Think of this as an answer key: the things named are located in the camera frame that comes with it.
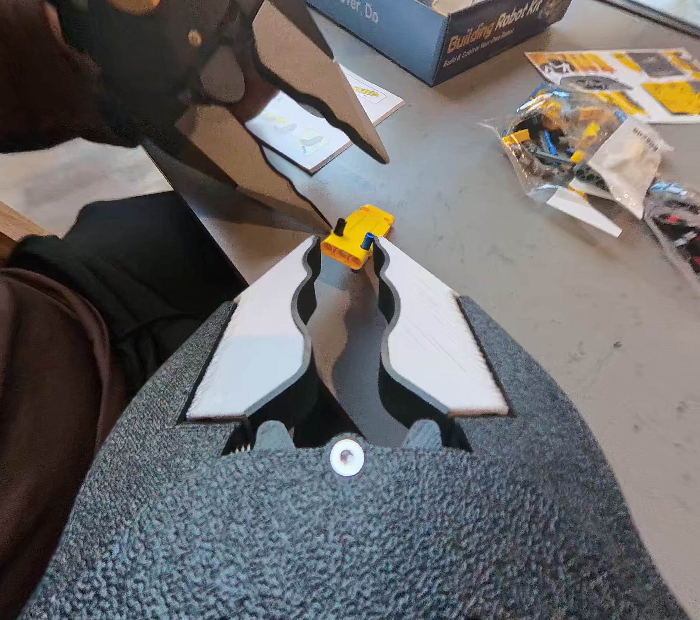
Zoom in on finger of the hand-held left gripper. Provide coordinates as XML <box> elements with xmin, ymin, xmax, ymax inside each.
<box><xmin>250</xmin><ymin>0</ymin><xmax>390</xmax><ymax>166</ymax></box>
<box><xmin>143</xmin><ymin>105</ymin><xmax>334</xmax><ymax>235</ymax></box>

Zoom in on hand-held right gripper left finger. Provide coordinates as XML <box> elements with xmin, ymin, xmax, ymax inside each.
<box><xmin>186</xmin><ymin>236</ymin><xmax>320</xmax><ymax>421</ymax></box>

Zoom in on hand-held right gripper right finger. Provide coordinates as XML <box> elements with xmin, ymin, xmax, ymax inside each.
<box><xmin>372</xmin><ymin>237</ymin><xmax>510</xmax><ymax>418</ymax></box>

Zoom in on yellow building panel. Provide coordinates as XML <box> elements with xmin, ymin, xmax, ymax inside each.
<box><xmin>320</xmin><ymin>204</ymin><xmax>396</xmax><ymax>272</ymax></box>

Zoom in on person's left forearm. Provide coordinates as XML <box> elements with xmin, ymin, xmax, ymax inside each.
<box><xmin>0</xmin><ymin>0</ymin><xmax>143</xmax><ymax>153</ymax></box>

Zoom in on grey desk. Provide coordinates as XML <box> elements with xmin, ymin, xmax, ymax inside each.
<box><xmin>180</xmin><ymin>0</ymin><xmax>700</xmax><ymax>620</ymax></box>

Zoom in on white instruction booklet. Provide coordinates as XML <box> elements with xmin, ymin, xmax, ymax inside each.
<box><xmin>244</xmin><ymin>63</ymin><xmax>407</xmax><ymax>175</ymax></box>

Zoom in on blue kit box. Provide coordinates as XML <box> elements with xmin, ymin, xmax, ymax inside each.
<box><xmin>254</xmin><ymin>0</ymin><xmax>605</xmax><ymax>87</ymax></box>

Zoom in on person's legs black pants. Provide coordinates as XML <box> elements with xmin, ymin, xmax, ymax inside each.
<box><xmin>5</xmin><ymin>190</ymin><xmax>247</xmax><ymax>396</ymax></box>

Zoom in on person's torso brown sweater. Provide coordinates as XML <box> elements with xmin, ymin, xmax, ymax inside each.
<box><xmin>0</xmin><ymin>267</ymin><xmax>129</xmax><ymax>615</ymax></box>

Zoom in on clear bag yellow blue parts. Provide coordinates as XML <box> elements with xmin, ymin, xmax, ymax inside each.
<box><xmin>481</xmin><ymin>84</ymin><xmax>673</xmax><ymax>238</ymax></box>

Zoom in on clear bag black red parts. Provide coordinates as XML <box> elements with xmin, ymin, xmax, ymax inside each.
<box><xmin>642</xmin><ymin>182</ymin><xmax>700</xmax><ymax>276</ymax></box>

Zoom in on yellow black sticker sheet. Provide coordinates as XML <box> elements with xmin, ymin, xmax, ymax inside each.
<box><xmin>524</xmin><ymin>48</ymin><xmax>700</xmax><ymax>124</ymax></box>

